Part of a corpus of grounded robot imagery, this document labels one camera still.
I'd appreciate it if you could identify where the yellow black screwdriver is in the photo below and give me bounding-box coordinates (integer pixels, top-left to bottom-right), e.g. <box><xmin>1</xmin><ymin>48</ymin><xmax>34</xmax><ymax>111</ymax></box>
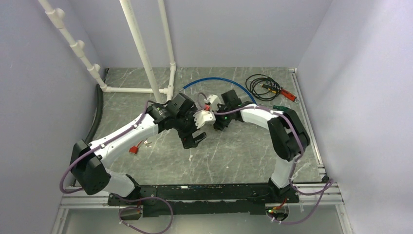
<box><xmin>260</xmin><ymin>84</ymin><xmax>282</xmax><ymax>95</ymax></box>

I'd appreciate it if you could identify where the white PVC pipe frame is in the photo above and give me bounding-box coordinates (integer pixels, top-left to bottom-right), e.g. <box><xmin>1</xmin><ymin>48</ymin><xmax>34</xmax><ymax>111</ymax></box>
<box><xmin>39</xmin><ymin>0</ymin><xmax>177</xmax><ymax>101</ymax></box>

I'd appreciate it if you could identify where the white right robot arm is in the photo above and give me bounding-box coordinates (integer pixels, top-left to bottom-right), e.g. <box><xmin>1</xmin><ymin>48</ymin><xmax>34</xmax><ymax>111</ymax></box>
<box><xmin>205</xmin><ymin>90</ymin><xmax>311</xmax><ymax>202</ymax></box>

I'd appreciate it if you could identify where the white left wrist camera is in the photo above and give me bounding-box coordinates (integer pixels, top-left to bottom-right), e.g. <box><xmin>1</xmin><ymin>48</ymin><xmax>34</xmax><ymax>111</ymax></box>
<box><xmin>193</xmin><ymin>110</ymin><xmax>216</xmax><ymax>129</ymax></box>

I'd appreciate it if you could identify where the aluminium extrusion frame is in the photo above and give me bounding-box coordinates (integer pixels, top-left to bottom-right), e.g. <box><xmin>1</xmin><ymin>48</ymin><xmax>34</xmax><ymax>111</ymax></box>
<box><xmin>52</xmin><ymin>183</ymin><xmax>353</xmax><ymax>234</ymax></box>

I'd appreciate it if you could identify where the red handled wrench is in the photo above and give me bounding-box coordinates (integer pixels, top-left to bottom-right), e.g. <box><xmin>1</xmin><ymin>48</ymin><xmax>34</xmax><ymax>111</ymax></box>
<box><xmin>281</xmin><ymin>88</ymin><xmax>300</xmax><ymax>103</ymax></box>

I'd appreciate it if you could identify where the red cable padlock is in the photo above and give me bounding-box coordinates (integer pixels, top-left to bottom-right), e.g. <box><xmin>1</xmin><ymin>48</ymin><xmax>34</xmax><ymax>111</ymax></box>
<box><xmin>129</xmin><ymin>140</ymin><xmax>144</xmax><ymax>155</ymax></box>

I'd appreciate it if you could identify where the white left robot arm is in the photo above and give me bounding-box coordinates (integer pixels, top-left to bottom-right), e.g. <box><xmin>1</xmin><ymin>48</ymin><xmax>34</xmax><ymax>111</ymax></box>
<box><xmin>67</xmin><ymin>93</ymin><xmax>207</xmax><ymax>205</ymax></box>

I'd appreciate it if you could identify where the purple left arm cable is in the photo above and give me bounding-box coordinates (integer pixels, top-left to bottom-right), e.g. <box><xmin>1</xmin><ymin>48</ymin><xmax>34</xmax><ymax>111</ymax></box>
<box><xmin>59</xmin><ymin>93</ymin><xmax>175</xmax><ymax>234</ymax></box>

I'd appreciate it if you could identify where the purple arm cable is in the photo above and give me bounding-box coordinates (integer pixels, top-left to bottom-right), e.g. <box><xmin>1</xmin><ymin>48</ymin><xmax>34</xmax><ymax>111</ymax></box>
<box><xmin>213</xmin><ymin>105</ymin><xmax>334</xmax><ymax>226</ymax></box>
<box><xmin>59</xmin><ymin>93</ymin><xmax>175</xmax><ymax>234</ymax></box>

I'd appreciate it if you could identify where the blue cable lock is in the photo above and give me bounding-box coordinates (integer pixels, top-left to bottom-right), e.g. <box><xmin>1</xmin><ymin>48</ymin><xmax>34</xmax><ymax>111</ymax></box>
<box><xmin>179</xmin><ymin>77</ymin><xmax>257</xmax><ymax>104</ymax></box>

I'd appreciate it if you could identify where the green handled screwdriver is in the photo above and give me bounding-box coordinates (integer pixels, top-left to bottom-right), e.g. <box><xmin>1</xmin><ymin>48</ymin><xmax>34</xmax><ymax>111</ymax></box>
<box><xmin>273</xmin><ymin>105</ymin><xmax>289</xmax><ymax>112</ymax></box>

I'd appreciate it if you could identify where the black corrugated hose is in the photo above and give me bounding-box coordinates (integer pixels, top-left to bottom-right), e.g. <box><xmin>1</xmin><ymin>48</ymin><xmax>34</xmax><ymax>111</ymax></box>
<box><xmin>84</xmin><ymin>84</ymin><xmax>105</xmax><ymax>144</ymax></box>

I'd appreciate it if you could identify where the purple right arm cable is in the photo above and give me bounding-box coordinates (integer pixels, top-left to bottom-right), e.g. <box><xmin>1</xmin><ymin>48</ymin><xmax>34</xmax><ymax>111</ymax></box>
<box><xmin>213</xmin><ymin>105</ymin><xmax>334</xmax><ymax>226</ymax></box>

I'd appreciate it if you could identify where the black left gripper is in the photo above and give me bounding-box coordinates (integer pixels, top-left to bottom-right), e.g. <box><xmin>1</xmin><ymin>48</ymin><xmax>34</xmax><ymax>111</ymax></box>
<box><xmin>173</xmin><ymin>107</ymin><xmax>207</xmax><ymax>149</ymax></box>

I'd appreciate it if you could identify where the black coiled cable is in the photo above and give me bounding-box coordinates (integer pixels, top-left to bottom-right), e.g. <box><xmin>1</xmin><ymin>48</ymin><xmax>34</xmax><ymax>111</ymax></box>
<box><xmin>245</xmin><ymin>74</ymin><xmax>282</xmax><ymax>100</ymax></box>

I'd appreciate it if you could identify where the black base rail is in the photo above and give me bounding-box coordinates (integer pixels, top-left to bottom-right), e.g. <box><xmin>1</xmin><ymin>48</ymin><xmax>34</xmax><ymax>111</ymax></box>
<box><xmin>108</xmin><ymin>181</ymin><xmax>299</xmax><ymax>217</ymax></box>

